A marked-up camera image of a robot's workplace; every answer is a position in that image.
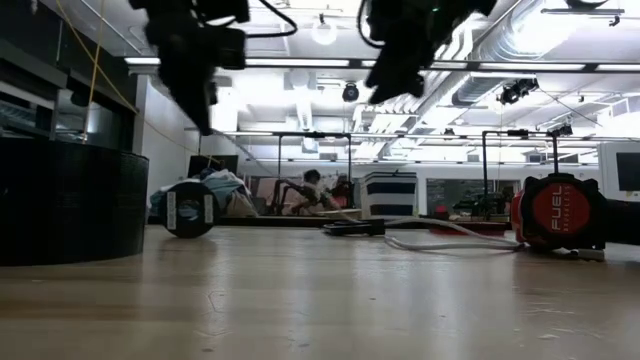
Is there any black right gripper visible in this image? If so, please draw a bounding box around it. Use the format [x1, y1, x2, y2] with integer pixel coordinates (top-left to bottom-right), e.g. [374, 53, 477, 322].
[366, 0, 499, 105]

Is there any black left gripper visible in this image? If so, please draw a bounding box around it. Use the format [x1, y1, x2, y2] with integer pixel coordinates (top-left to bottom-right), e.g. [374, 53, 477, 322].
[130, 0, 250, 136]

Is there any black plastic cord spool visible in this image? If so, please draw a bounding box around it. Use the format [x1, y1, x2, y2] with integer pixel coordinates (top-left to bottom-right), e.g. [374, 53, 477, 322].
[159, 180, 221, 240]

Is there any white cord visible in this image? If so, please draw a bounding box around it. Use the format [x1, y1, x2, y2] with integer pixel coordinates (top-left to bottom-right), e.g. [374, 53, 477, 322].
[339, 212, 524, 253]

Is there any black monitor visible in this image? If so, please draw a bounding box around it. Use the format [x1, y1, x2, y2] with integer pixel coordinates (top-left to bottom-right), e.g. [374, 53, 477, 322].
[188, 154, 240, 179]

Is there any long ceiling light bar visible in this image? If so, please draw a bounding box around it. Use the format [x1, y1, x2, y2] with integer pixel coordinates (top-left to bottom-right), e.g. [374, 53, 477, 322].
[124, 56, 640, 72]

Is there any pile of clothes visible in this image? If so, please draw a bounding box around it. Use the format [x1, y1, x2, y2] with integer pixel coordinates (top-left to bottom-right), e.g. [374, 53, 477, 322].
[149, 168, 259, 218]

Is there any white navy striped bin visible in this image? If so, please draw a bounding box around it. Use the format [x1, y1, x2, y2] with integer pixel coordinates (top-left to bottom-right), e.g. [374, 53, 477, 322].
[360, 171, 419, 220]

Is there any person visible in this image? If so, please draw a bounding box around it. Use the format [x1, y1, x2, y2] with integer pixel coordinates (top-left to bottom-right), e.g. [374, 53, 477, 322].
[289, 168, 346, 216]

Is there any large black round container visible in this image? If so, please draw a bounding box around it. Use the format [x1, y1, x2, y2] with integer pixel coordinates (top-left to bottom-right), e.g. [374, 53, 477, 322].
[0, 138, 150, 267]

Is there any black C-clamp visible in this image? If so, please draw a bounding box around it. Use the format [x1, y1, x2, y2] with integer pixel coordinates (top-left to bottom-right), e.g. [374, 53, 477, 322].
[322, 218, 386, 238]

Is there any red black flat tool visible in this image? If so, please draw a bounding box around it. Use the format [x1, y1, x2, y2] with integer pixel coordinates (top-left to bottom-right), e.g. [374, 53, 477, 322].
[428, 220, 509, 237]

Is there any white cabinet with screen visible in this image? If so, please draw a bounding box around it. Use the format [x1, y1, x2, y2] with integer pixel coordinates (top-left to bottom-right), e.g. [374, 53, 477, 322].
[597, 141, 640, 202]

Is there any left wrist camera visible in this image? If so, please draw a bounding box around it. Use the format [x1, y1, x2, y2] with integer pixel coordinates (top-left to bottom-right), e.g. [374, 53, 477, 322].
[215, 27, 249, 71]

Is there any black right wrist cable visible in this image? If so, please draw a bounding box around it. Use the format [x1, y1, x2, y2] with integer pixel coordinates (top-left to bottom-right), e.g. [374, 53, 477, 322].
[356, 0, 387, 50]

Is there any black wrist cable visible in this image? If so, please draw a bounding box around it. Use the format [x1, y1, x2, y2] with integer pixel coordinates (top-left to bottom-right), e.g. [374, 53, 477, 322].
[244, 0, 299, 40]
[356, 0, 387, 50]

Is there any white ring lamp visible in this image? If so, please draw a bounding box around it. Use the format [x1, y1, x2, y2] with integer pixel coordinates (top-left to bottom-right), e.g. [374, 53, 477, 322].
[311, 14, 339, 47]

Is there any black metal gantry frame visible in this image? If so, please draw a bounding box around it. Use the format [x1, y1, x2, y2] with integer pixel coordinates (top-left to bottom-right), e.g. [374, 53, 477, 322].
[481, 128, 531, 219]
[272, 131, 354, 214]

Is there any yellow extension cable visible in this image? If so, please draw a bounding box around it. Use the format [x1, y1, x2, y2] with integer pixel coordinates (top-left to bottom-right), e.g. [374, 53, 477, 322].
[53, 0, 224, 169]

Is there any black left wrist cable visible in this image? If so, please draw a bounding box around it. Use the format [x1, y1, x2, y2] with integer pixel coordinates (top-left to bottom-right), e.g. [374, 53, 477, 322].
[244, 0, 299, 40]

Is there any silver ventilation duct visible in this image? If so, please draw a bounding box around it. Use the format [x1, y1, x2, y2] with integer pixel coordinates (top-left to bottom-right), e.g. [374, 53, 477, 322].
[452, 0, 571, 107]

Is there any black ceiling camera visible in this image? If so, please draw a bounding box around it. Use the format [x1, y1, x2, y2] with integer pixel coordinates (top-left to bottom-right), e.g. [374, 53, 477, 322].
[499, 77, 540, 106]

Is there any black metal table frame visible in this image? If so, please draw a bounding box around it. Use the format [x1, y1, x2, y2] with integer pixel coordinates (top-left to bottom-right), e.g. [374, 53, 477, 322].
[148, 213, 511, 230]

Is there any black camera stand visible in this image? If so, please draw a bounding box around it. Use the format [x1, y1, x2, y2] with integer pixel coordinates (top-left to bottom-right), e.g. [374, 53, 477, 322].
[547, 123, 575, 176]

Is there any red black cordless drill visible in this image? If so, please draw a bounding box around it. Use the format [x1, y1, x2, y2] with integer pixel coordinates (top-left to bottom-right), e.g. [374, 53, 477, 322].
[509, 172, 640, 262]

